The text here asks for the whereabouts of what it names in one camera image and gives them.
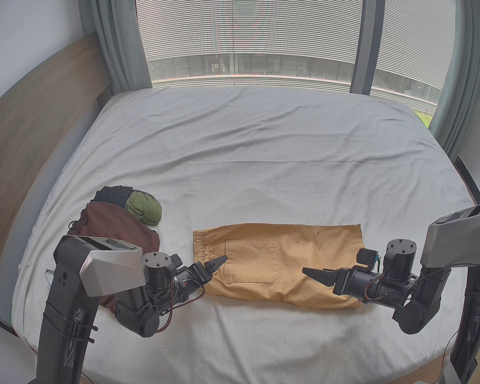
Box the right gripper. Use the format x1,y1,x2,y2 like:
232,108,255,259
302,266,384,302

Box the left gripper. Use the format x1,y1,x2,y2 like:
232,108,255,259
174,255,229,296

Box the tan shorts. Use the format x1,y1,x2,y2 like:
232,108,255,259
192,223,365,309

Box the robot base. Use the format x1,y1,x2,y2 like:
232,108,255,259
442,358,461,384

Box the bed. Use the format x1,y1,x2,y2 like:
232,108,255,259
0,32,480,384

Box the green garment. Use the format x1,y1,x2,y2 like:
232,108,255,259
125,190,163,227

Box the brown garment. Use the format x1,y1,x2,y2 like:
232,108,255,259
67,202,161,313

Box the black garment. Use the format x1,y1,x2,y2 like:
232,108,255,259
94,185,134,209

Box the grey-green curtain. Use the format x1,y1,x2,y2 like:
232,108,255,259
78,0,153,95
427,0,480,159

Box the window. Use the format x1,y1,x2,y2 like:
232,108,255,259
136,0,457,115

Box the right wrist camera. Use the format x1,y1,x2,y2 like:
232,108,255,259
356,248,380,268

